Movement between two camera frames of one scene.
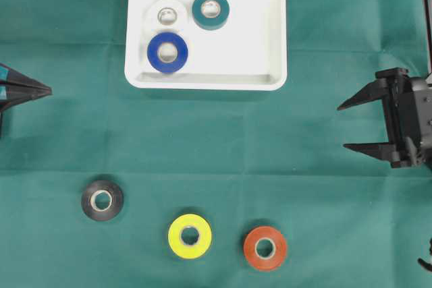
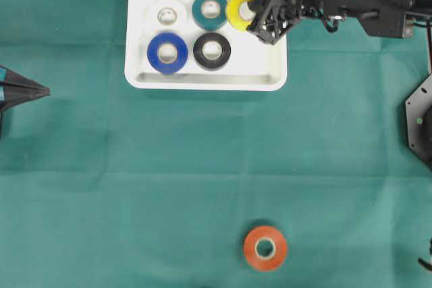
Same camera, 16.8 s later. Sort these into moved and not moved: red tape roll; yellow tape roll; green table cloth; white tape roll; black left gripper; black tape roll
Moved: yellow tape roll; black tape roll
Not moved: white tape roll; red tape roll; green table cloth; black left gripper
